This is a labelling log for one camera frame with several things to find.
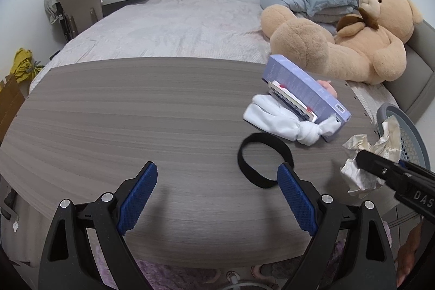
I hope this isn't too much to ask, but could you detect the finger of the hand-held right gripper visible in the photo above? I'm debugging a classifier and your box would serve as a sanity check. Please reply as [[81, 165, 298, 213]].
[[398, 159, 435, 179], [355, 150, 408, 190]]

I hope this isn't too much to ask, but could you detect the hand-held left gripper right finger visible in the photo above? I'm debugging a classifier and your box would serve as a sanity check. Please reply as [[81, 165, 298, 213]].
[[277, 162, 398, 290]]

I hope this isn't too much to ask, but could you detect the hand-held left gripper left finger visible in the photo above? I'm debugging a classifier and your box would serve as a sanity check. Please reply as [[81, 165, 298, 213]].
[[38, 161, 159, 290]]

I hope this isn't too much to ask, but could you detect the white paper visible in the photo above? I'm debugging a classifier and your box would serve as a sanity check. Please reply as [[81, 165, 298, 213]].
[[341, 116, 402, 198]]

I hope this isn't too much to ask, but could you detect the grey plastic basket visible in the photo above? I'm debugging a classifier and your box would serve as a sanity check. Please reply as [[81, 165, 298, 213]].
[[377, 103, 430, 171]]

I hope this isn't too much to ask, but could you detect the person's right forearm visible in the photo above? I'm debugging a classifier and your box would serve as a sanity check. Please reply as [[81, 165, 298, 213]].
[[397, 220, 425, 287]]

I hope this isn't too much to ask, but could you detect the black elastic band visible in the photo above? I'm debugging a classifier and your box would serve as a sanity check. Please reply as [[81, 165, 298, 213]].
[[237, 133, 294, 189]]

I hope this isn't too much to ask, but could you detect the pink slipper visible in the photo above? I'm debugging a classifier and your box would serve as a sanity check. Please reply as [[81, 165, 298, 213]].
[[251, 264, 273, 279]]

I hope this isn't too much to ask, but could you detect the white knotted cloth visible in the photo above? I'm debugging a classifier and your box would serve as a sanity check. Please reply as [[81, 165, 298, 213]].
[[243, 95, 341, 146]]

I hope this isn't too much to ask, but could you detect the purple fluffy rug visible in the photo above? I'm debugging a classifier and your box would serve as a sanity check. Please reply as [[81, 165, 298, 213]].
[[92, 232, 391, 290]]

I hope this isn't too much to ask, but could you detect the grey upholstered headboard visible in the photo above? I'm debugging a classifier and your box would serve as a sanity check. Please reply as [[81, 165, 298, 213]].
[[331, 0, 435, 124]]

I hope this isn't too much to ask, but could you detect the pink pig toy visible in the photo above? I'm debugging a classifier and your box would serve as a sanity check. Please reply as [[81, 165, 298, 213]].
[[318, 79, 338, 98]]

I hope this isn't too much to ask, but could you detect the purple cardboard box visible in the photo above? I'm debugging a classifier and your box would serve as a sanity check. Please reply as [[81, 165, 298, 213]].
[[262, 54, 352, 143]]

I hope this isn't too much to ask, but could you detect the large beige teddy bear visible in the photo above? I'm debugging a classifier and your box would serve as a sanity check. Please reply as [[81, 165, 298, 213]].
[[261, 0, 424, 85]]

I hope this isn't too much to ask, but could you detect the white cabinet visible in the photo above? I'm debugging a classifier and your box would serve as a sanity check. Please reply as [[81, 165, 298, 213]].
[[0, 174, 45, 268]]

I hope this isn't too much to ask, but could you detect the plain grey pillow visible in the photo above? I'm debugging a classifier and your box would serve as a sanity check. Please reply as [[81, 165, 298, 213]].
[[306, 6, 356, 24]]

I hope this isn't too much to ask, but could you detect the brown cardboard box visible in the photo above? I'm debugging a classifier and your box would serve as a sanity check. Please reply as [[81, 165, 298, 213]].
[[0, 74, 26, 144]]

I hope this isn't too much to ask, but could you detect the bed with grey sheet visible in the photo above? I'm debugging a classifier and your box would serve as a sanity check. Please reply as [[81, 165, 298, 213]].
[[29, 0, 400, 107]]

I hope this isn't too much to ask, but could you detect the yellow bag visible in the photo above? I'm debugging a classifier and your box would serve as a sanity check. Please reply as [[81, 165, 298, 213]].
[[10, 48, 43, 83]]

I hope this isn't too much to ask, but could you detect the grey chair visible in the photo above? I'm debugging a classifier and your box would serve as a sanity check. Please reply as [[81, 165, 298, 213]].
[[59, 0, 103, 36]]

